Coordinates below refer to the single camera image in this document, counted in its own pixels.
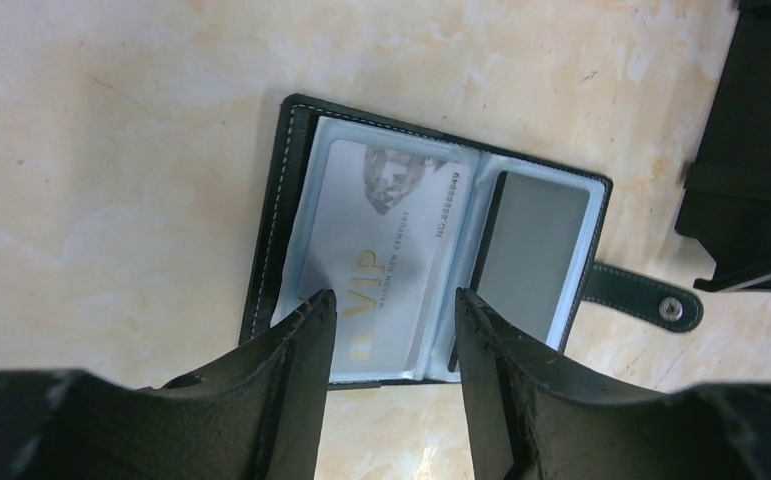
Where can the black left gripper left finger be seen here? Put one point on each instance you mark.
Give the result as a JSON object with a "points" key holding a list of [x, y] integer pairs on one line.
{"points": [[253, 413]]}

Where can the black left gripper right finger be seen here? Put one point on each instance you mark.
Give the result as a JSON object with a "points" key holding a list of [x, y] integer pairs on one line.
{"points": [[533, 413]]}

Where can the black credit card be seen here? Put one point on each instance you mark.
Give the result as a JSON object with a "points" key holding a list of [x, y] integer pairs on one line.
{"points": [[527, 234]]}

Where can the white VIP card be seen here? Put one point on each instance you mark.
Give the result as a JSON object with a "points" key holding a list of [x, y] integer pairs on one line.
{"points": [[380, 236]]}

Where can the black plastic card box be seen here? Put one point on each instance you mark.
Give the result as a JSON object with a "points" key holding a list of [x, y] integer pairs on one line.
{"points": [[727, 200]]}

